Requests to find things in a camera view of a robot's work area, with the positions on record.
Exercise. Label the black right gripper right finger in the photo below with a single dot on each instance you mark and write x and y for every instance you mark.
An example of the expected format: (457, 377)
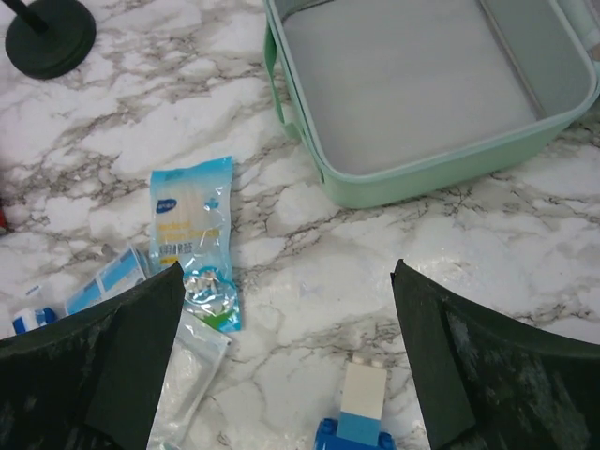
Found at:
(487, 381)

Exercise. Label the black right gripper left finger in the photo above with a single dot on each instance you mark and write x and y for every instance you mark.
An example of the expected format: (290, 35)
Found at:
(92, 380)

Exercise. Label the blue white bandage roll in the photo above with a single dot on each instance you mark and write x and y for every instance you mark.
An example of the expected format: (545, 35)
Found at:
(31, 318)

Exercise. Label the alcohol wipes bag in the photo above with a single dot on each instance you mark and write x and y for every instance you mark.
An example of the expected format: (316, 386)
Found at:
(125, 271)

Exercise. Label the green medicine kit case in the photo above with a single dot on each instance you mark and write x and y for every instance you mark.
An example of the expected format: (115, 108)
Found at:
(394, 99)

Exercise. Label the clear gauze pouch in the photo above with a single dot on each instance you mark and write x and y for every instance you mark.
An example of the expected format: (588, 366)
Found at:
(197, 353)

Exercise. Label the blue white toy brick stack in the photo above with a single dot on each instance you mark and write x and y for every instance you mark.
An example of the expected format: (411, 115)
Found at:
(359, 422)

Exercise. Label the red microphone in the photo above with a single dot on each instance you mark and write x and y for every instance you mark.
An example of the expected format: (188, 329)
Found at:
(3, 222)

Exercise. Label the cotton swab packet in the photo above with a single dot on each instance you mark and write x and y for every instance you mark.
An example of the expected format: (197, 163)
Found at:
(191, 225)

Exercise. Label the black microphone stand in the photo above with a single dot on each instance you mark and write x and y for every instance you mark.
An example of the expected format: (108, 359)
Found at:
(47, 39)

